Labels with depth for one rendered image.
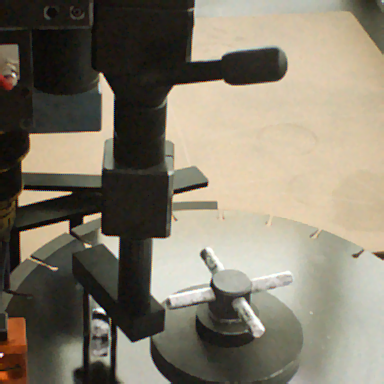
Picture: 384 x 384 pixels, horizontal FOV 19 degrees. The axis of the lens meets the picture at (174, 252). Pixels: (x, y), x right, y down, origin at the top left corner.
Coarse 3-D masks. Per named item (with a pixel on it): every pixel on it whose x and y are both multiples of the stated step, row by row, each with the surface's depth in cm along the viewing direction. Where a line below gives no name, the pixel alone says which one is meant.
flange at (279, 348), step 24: (192, 288) 85; (168, 312) 83; (192, 312) 83; (264, 312) 83; (288, 312) 84; (168, 336) 81; (192, 336) 81; (216, 336) 80; (240, 336) 79; (264, 336) 81; (288, 336) 81; (168, 360) 79; (192, 360) 79; (216, 360) 79; (240, 360) 79; (264, 360) 79; (288, 360) 80
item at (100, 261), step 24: (120, 240) 72; (144, 240) 71; (72, 264) 80; (96, 264) 78; (120, 264) 73; (144, 264) 73; (96, 288) 77; (120, 288) 74; (144, 288) 74; (120, 312) 75; (144, 312) 74; (144, 336) 75
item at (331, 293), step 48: (96, 240) 91; (192, 240) 92; (240, 240) 92; (288, 240) 93; (336, 240) 93; (48, 288) 86; (288, 288) 88; (336, 288) 88; (48, 336) 82; (96, 336) 82; (336, 336) 83
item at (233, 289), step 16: (208, 256) 82; (224, 272) 80; (240, 272) 80; (288, 272) 81; (208, 288) 79; (224, 288) 78; (240, 288) 79; (256, 288) 80; (272, 288) 81; (176, 304) 78; (192, 304) 79; (224, 304) 79; (240, 304) 78; (224, 320) 80; (240, 320) 80; (256, 320) 77; (256, 336) 76
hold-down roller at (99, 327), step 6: (96, 312) 81; (102, 312) 81; (96, 318) 81; (102, 318) 81; (108, 318) 81; (96, 324) 81; (102, 324) 81; (108, 324) 81; (96, 330) 81; (102, 330) 81; (108, 330) 81
